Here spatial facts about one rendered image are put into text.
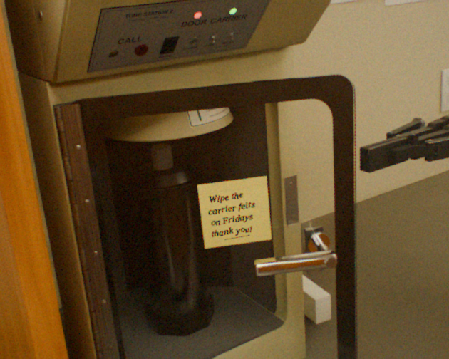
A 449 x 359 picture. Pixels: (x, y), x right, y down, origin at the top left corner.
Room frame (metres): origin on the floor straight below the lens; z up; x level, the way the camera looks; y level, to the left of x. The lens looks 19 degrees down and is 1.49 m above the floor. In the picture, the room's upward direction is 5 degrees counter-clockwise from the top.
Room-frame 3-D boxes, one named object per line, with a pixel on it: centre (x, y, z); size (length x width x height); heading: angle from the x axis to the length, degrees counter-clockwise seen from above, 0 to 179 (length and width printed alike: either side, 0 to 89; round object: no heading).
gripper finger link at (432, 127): (0.76, -0.27, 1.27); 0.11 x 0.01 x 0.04; 120
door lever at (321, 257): (0.59, -0.07, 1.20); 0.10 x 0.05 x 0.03; 95
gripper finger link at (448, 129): (0.73, -0.28, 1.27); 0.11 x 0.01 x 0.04; 123
